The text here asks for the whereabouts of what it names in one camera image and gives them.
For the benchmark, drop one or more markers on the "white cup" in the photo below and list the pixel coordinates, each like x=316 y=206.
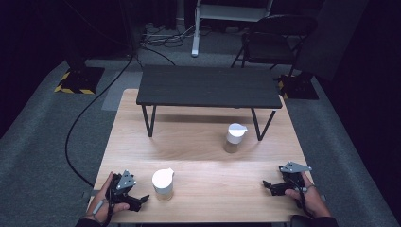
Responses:
x=235 y=135
x=162 y=183

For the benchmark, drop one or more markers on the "person's right hand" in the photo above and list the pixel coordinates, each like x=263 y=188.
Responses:
x=310 y=200

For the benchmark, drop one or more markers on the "black folding chair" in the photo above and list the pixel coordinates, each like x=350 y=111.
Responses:
x=277 y=28

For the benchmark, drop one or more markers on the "grey fabric panel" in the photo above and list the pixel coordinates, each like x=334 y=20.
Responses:
x=331 y=38

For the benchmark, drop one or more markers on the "white metal stand frame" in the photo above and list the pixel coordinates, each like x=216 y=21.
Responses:
x=196 y=38

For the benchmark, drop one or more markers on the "black yellow striped base plate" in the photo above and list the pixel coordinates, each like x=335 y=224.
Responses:
x=82 y=80
x=299 y=87

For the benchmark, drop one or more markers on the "person's left hand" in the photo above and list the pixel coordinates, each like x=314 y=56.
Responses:
x=102 y=201

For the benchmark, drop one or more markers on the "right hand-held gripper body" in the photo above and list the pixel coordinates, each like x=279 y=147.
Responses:
x=291 y=179

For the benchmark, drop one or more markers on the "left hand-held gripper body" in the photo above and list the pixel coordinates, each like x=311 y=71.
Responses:
x=124 y=184

